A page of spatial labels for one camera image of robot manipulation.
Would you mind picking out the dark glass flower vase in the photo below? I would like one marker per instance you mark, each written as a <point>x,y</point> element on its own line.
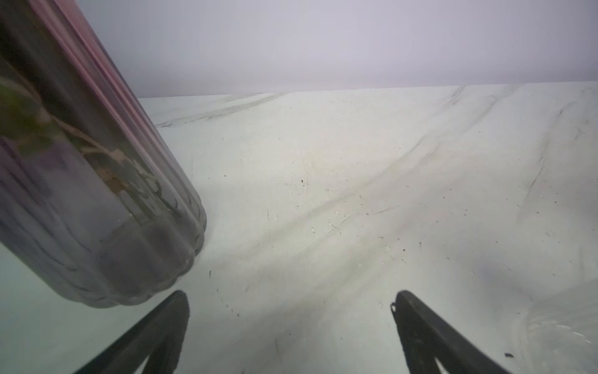
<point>92,199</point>

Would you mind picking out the clear small water bottle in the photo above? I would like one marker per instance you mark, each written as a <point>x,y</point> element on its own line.
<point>561,332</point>

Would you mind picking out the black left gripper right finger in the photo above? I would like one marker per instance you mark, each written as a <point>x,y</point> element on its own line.
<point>430,344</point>

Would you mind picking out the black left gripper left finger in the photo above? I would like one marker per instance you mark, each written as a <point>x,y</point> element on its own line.
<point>154,344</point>

